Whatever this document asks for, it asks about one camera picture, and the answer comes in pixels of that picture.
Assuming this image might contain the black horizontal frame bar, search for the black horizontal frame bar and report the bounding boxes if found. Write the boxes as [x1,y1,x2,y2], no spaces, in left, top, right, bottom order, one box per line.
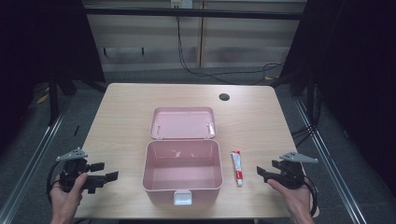
[83,7,308,21]

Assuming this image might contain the pink plastic storage box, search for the pink plastic storage box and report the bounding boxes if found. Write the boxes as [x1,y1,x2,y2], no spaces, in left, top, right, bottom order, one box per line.
[142,106,224,207]

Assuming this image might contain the yellow floor tape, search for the yellow floor tape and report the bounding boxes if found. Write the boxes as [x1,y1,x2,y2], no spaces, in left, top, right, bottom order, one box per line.
[35,92,50,105]

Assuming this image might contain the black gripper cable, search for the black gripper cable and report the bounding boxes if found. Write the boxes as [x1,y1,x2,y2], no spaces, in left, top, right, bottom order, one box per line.
[46,161,64,204]
[303,177,319,217]

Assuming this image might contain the black floor cables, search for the black floor cables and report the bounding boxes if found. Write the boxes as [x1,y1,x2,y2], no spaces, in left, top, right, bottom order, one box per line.
[290,122,316,148]

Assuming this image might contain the white and red ointment tube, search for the white and red ointment tube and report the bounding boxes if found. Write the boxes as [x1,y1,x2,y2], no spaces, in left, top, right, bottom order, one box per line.
[230,150,245,188]

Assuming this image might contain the white wall socket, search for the white wall socket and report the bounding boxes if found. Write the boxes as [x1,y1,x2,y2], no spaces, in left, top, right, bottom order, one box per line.
[169,0,194,9]

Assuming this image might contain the person's right hand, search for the person's right hand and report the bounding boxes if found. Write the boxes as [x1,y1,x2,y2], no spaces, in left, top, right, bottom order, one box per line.
[266,178,315,220]

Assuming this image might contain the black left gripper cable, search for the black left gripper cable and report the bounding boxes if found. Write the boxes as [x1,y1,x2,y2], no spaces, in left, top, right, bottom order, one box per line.
[46,161,64,204]

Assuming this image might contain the person's left hand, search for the person's left hand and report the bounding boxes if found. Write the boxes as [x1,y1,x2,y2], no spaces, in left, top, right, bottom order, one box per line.
[49,173,90,219]

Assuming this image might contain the metal floor rail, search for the metal floor rail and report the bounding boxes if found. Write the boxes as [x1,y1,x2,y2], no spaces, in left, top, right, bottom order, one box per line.
[0,101,73,224]
[293,98,369,224]

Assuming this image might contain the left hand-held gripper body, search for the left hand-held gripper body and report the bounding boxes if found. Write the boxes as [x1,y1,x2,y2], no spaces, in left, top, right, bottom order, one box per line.
[55,147,97,195]

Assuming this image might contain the black metal stand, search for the black metal stand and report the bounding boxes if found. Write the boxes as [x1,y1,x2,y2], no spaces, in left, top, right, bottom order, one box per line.
[47,73,61,127]
[305,73,316,127]

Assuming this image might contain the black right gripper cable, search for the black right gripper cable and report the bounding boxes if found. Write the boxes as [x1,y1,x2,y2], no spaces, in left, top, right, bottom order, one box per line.
[303,177,319,217]

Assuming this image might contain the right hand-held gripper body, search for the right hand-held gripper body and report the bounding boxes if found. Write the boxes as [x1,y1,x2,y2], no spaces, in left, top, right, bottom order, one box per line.
[273,150,319,190]

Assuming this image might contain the black curtain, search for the black curtain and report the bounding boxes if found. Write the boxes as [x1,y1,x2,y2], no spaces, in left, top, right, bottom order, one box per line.
[0,0,106,150]
[279,0,396,194]

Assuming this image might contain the long black wall cable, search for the long black wall cable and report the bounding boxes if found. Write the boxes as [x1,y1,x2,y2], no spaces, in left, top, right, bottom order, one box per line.
[176,16,285,86]

